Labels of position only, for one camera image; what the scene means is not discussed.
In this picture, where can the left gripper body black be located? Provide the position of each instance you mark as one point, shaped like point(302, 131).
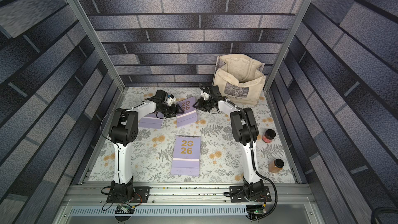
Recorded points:
point(169, 110)

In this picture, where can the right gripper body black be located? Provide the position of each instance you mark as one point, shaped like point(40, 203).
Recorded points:
point(204, 103)

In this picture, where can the purple 2026 calendar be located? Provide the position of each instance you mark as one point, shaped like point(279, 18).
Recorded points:
point(152, 121)
point(186, 156)
point(190, 113)

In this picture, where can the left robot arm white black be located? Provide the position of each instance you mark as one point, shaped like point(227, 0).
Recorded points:
point(124, 129)

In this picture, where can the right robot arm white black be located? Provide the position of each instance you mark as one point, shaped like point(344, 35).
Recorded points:
point(244, 130)

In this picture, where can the floral patterned table mat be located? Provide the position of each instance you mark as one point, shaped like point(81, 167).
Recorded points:
point(220, 160)

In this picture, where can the cream canvas tote bag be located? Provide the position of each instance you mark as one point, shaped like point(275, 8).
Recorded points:
point(240, 78)

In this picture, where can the red jar black lid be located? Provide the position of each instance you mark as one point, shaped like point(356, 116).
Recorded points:
point(268, 136)

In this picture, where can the orange jar black lid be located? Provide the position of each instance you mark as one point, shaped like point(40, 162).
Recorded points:
point(276, 165)

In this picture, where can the left green circuit board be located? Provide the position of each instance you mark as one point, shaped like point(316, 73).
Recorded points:
point(124, 209)

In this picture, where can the green circuit board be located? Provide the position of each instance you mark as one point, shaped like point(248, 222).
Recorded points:
point(124, 209)
point(256, 210)

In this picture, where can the right green circuit board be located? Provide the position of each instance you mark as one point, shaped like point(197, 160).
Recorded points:
point(256, 210)

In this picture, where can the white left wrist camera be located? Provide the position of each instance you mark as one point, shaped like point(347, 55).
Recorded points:
point(170, 100)

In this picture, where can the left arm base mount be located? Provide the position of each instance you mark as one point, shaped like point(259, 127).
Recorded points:
point(133, 195)

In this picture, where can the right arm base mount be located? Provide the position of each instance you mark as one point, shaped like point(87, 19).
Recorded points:
point(238, 194)

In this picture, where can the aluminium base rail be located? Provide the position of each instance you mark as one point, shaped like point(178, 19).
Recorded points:
point(188, 203)

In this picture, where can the right aluminium frame post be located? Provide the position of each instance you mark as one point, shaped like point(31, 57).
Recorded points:
point(286, 44)

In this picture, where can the aluminium frame post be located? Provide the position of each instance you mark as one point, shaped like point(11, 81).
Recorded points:
point(90, 31)
point(286, 44)

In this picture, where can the left aluminium frame post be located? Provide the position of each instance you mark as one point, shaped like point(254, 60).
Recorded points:
point(90, 31)

